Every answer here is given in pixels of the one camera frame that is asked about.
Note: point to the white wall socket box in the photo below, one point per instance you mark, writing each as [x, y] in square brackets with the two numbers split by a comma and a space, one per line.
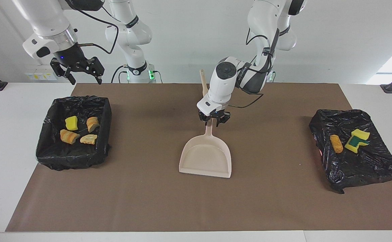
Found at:
[37, 75]

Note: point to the notched yellow sponge piece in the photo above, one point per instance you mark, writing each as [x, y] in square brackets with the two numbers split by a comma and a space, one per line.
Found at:
[360, 134]

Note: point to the yellow sponge chunk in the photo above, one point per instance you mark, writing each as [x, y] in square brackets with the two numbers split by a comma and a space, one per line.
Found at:
[71, 123]

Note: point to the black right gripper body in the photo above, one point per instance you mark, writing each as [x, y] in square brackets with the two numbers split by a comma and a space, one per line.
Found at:
[70, 58]

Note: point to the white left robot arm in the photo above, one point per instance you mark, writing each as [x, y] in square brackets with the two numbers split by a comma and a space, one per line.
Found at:
[222, 84]

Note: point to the beige plastic dustpan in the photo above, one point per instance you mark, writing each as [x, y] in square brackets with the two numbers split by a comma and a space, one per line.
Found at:
[206, 158]

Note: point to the brown table mat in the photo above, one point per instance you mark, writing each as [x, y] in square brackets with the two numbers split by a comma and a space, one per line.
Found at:
[148, 201]

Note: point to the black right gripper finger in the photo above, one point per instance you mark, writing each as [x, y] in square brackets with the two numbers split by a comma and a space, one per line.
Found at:
[61, 70]
[95, 69]

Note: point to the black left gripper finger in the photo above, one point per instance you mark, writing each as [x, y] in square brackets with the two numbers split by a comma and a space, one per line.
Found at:
[205, 119]
[223, 120]

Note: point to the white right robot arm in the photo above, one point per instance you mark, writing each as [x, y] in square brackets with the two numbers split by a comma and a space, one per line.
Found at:
[47, 23]

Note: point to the yellow sponge wedge green edge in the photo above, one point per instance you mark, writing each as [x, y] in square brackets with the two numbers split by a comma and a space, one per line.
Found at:
[352, 147]

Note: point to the brown toy nugget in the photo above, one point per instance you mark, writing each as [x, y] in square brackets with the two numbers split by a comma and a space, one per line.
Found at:
[336, 144]

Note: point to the orange striped toy croissant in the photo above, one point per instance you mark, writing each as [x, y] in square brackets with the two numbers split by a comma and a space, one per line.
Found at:
[69, 136]

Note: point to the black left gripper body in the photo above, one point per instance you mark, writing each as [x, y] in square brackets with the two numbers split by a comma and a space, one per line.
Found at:
[215, 113]

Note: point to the open bin black bag liner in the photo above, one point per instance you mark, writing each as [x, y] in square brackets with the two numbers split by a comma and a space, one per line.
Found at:
[47, 148]

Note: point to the beige hand brush black bristles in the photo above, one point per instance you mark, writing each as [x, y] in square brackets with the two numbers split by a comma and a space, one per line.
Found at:
[204, 84]

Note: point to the bin covered by black bag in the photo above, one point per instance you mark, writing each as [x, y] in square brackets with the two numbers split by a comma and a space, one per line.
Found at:
[367, 164]

